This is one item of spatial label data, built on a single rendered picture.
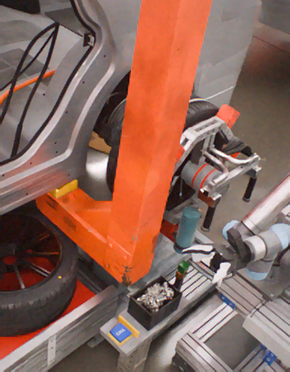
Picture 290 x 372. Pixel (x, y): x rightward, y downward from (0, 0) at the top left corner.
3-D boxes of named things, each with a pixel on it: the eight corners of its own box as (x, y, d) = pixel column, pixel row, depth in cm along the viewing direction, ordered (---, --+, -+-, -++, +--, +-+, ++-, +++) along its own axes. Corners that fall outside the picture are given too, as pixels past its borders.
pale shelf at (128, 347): (163, 284, 240) (165, 280, 238) (189, 305, 232) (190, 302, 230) (98, 332, 213) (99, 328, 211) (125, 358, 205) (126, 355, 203)
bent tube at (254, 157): (226, 140, 245) (232, 123, 239) (257, 160, 236) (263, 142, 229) (205, 152, 234) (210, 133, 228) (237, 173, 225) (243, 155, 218)
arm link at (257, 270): (251, 256, 173) (260, 234, 166) (270, 278, 166) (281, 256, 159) (234, 262, 170) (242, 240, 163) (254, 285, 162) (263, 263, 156)
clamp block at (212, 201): (203, 192, 223) (206, 183, 220) (219, 204, 218) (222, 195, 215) (196, 197, 220) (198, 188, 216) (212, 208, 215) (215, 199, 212)
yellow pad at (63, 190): (60, 174, 253) (61, 166, 250) (78, 188, 246) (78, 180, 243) (39, 184, 244) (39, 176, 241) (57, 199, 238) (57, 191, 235)
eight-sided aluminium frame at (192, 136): (210, 189, 278) (233, 106, 245) (219, 195, 275) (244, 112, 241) (143, 232, 244) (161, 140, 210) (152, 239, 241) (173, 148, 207)
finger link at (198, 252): (180, 263, 150) (210, 267, 150) (183, 249, 147) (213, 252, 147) (180, 257, 153) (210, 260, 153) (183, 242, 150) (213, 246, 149)
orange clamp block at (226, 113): (218, 121, 244) (228, 106, 243) (231, 129, 240) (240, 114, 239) (213, 118, 238) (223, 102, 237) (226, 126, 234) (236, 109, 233)
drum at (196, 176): (195, 174, 253) (200, 152, 244) (227, 196, 243) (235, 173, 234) (177, 184, 244) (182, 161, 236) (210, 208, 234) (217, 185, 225)
